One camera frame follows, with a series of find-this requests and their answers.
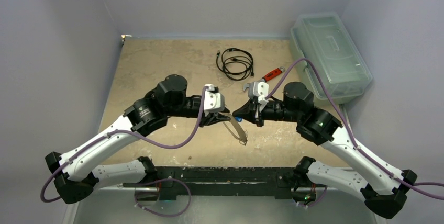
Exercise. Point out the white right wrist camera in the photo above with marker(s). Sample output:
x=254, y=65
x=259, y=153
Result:
x=260, y=91

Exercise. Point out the red handled adjustable wrench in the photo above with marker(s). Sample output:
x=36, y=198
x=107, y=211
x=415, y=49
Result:
x=271, y=75

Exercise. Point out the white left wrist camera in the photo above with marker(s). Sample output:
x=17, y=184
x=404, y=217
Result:
x=214, y=101

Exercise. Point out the clear green plastic toolbox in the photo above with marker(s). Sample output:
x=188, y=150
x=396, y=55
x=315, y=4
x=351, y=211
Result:
x=323, y=39

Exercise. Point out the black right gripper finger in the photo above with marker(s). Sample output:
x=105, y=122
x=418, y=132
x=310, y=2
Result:
x=250, y=118
x=246, y=111

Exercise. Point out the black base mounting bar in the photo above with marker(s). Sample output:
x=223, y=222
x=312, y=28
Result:
x=278, y=182

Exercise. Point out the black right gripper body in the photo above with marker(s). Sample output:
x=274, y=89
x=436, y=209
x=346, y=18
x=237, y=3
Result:
x=258, y=115

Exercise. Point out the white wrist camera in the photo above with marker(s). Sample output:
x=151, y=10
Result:
x=260, y=91
x=214, y=101

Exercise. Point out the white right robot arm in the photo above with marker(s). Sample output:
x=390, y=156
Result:
x=376, y=183

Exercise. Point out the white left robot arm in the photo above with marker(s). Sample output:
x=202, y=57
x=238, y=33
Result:
x=77, y=173

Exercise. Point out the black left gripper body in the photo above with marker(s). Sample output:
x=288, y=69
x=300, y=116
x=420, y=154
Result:
x=206, y=120

